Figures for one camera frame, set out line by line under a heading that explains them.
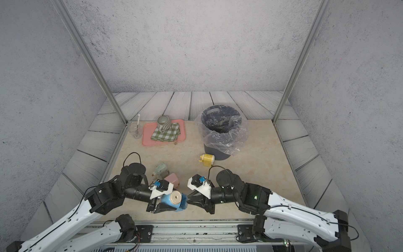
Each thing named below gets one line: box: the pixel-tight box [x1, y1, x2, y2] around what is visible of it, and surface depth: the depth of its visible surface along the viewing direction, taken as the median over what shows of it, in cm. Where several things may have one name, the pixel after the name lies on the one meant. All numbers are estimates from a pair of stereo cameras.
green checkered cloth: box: [151, 122, 182, 143], surface depth 113 cm
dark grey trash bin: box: [200, 105, 242, 161], surface depth 86 cm
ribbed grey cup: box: [157, 114, 172, 133], surface depth 113 cm
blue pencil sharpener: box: [160, 190, 189, 213], surface depth 59 cm
